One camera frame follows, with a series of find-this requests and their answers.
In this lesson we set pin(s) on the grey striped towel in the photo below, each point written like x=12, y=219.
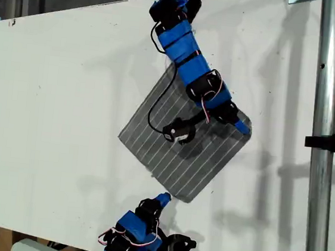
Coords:
x=163, y=161

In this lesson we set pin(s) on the white box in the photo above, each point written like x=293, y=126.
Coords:
x=40, y=249

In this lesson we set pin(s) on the wooden table leg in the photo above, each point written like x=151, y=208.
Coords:
x=5, y=241

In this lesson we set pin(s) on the black camera stalk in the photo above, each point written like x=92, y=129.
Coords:
x=196, y=117

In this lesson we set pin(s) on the steel post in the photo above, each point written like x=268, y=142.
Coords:
x=327, y=88

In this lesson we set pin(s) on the black post clamp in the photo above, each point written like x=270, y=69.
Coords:
x=333, y=143

